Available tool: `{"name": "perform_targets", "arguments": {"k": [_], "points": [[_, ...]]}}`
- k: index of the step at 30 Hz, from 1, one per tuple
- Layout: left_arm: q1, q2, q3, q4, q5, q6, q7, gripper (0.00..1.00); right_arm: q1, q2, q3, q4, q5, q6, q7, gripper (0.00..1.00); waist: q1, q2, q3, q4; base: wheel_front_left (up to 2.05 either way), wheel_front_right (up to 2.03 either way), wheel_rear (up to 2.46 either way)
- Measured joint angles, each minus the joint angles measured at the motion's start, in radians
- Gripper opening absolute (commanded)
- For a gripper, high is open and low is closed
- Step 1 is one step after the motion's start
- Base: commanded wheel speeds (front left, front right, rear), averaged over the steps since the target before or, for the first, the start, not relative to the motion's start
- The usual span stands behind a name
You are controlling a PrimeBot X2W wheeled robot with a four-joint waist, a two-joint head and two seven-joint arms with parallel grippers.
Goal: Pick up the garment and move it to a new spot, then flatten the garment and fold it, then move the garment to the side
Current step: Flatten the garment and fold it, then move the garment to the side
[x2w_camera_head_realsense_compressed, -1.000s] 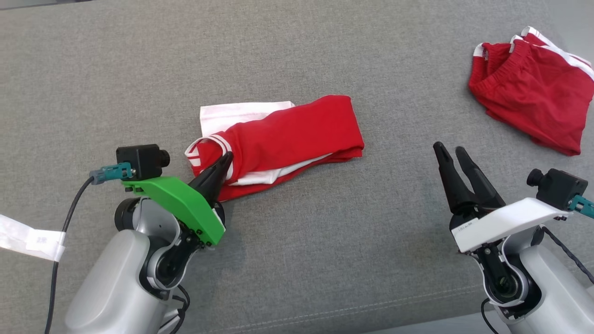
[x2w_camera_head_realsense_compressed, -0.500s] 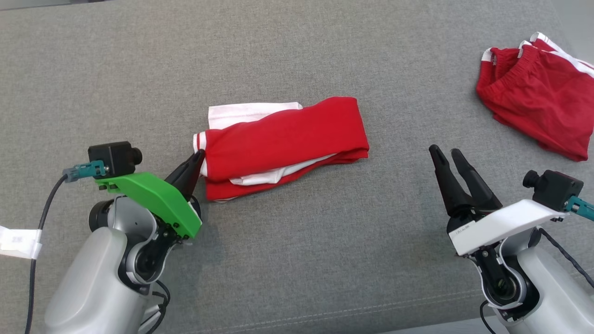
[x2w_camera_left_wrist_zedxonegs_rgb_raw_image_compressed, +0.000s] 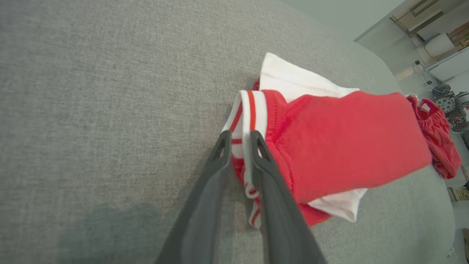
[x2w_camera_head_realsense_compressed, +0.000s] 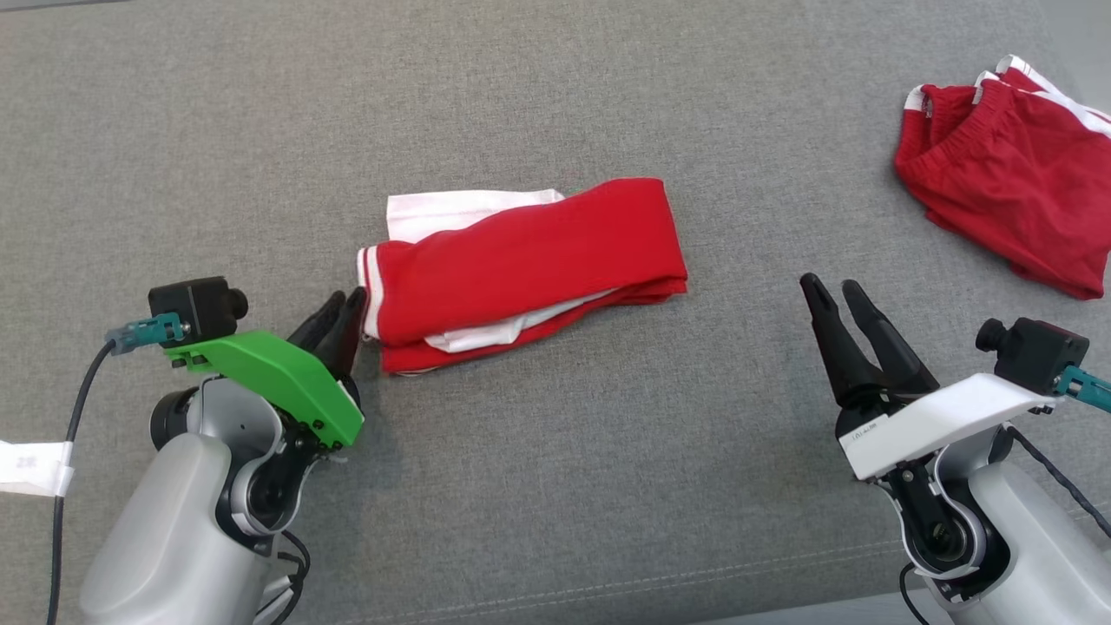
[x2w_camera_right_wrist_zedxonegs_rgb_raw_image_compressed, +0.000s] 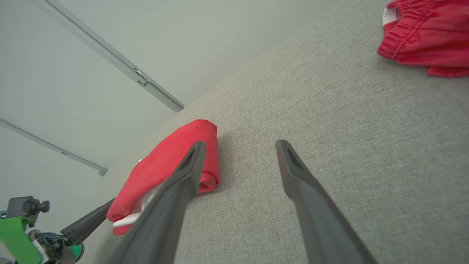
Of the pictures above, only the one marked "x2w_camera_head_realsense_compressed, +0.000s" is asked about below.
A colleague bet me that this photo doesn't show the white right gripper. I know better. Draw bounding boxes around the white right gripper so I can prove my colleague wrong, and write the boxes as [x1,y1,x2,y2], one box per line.
[799,273,1056,484]

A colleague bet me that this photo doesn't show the white tape cable label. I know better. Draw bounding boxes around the white tape cable label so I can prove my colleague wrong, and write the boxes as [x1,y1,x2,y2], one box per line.
[0,440,76,497]

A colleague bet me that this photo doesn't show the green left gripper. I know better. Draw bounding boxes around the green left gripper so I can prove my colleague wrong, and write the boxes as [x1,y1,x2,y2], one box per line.
[165,286,370,452]

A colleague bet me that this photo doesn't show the red shorts white stripes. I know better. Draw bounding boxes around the red shorts white stripes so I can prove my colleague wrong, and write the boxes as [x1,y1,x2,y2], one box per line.
[894,54,1111,301]

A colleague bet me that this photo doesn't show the red white basketball jersey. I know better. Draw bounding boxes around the red white basketball jersey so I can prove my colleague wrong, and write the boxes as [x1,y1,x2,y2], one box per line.
[356,178,689,376]

